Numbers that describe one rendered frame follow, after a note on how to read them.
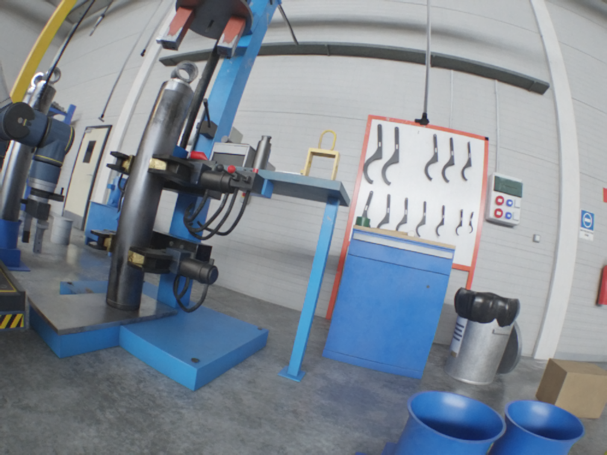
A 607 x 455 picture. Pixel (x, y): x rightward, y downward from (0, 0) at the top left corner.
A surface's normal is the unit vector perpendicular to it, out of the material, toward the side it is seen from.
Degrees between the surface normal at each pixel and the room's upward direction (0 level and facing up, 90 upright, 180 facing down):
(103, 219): 90
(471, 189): 90
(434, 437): 117
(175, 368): 90
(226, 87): 90
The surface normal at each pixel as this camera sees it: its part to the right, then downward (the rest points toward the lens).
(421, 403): 0.58, -0.39
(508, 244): -0.25, -0.12
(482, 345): -0.49, -0.11
